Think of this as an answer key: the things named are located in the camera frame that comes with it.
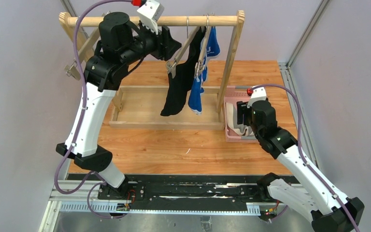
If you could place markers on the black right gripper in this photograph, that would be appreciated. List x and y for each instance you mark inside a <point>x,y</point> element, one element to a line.
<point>242,113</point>

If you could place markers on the wooden clothes rack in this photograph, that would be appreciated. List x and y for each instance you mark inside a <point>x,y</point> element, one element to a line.
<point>139,106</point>

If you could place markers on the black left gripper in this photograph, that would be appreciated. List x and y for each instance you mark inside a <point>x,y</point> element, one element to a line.
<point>166,41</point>

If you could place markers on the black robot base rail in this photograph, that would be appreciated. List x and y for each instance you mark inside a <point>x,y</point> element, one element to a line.
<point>188,194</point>

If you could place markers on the wooden hanger holding blue underwear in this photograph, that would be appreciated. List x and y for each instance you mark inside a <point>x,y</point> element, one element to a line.
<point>200,66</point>

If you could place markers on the grey underwear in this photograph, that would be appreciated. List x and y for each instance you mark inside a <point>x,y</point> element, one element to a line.
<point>232,129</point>

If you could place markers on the pink perforated plastic basket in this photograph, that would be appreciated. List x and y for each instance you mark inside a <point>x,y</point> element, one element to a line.
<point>234,94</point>

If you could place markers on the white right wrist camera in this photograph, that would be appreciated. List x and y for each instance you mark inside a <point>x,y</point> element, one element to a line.
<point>256,94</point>

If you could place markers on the empty wooden clip hanger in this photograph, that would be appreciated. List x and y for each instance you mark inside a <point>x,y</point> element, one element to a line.
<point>84,43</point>

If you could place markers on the blue underwear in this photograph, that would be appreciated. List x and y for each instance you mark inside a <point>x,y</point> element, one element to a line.
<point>212,50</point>

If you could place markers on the black underwear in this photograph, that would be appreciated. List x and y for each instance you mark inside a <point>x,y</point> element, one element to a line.
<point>182,83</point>

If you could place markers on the wooden hanger holding black underwear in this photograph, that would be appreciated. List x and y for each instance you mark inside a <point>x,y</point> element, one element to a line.
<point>171,65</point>

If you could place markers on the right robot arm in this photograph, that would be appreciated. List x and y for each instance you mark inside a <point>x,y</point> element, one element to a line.
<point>326,207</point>

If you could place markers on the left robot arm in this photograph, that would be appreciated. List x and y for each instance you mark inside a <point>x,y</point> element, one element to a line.
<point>121,43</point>

